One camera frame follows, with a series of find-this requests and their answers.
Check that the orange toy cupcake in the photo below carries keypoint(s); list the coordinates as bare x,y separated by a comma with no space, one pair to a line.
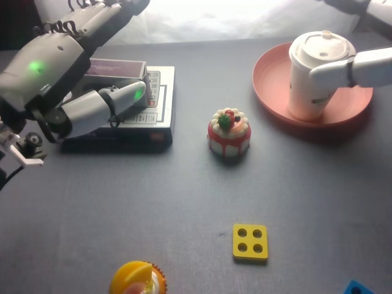
134,278

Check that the strawberry toy cake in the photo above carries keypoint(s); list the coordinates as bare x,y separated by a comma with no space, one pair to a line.
229,134

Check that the purple card box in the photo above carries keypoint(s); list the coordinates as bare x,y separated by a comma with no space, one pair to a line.
119,69

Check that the white backdrop sheet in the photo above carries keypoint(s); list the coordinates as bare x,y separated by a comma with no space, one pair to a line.
229,18

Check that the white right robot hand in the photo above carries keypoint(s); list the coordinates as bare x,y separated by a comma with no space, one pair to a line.
367,69

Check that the pink round plate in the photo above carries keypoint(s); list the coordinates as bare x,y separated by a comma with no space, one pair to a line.
269,82

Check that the grey table cloth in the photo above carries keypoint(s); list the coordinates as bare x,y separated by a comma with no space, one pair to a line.
196,199

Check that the yellow four-hole block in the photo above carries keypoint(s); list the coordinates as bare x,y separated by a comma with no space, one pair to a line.
249,242

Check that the white calculator print box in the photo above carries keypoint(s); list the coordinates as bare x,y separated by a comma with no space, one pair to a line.
162,101

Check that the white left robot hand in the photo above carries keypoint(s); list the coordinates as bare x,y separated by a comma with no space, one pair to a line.
46,64

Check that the white paper coffee cup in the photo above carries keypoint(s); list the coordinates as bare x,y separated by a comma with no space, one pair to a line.
306,95

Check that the blue block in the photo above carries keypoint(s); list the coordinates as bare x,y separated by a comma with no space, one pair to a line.
356,288

